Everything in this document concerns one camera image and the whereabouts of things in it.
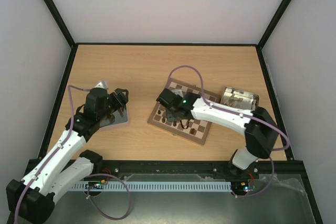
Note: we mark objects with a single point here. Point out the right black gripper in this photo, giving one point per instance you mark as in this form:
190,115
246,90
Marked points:
170,114

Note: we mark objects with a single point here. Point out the pile of dark chess pieces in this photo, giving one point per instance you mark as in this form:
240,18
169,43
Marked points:
117,117

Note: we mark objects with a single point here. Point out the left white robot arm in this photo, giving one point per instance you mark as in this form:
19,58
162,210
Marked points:
34,197

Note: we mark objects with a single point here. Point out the pink tin tray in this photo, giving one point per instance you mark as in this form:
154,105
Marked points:
104,127

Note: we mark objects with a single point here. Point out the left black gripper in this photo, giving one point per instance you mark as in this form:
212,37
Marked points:
124,99

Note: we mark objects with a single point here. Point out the black frame rail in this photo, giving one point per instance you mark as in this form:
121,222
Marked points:
215,169

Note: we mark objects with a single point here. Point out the light blue cable duct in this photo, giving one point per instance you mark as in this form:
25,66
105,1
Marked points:
155,186

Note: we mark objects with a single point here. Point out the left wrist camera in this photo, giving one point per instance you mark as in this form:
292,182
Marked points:
102,84

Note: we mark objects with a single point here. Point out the gold tin tray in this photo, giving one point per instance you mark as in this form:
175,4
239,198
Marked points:
240,96

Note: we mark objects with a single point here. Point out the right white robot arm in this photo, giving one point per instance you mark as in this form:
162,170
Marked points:
257,126

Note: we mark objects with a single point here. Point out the wooden chess board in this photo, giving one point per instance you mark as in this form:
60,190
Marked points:
183,126

